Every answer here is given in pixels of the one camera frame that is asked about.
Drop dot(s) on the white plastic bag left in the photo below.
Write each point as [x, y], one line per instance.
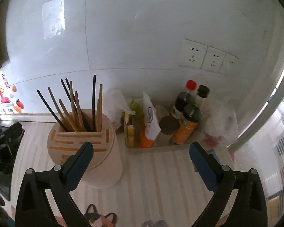
[114, 105]

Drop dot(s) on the clear plastic bag red contents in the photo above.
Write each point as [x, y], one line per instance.
[218, 125]

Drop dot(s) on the wooden chopstick green mark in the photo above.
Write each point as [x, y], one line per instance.
[100, 97]

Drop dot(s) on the beige round utensil holder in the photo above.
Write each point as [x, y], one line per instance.
[98, 152]

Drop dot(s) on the red cap dark bottle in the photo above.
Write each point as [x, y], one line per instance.
[183, 99]

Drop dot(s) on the white wall socket left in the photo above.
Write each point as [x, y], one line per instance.
[192, 54]

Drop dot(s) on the white orange paper packet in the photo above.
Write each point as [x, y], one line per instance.
[152, 128]

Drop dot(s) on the soy sauce bottle black cap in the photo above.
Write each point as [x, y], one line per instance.
[191, 116]

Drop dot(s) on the white wall socket right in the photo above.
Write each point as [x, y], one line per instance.
[228, 64]

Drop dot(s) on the dark chopstick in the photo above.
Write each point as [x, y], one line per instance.
[93, 102]

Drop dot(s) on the clear condiment tray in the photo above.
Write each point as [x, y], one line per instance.
[156, 146]

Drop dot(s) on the white wall socket middle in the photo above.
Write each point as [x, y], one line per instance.
[213, 60]

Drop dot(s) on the blue smartphone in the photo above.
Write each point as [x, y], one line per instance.
[213, 153]

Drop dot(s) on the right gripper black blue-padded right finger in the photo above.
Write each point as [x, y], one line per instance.
[249, 207]

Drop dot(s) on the person's grey slippers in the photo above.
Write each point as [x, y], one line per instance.
[151, 223]

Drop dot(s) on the colourful wall stickers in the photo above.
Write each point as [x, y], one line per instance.
[9, 97]

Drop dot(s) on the black chopstick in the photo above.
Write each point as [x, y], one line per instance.
[85, 117]
[68, 84]
[51, 111]

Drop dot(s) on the jar with brown lid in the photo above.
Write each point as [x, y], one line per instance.
[169, 126]

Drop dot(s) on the white wall socket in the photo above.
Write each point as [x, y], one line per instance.
[213, 60]
[192, 54]
[228, 64]

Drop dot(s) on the wooden chopstick printed tip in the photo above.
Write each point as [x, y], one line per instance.
[98, 116]

